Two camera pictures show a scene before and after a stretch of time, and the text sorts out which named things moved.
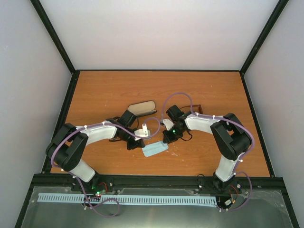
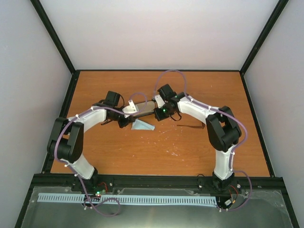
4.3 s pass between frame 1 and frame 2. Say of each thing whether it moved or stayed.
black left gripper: moved
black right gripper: moved
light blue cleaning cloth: moved
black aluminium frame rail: stayed
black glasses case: stayed
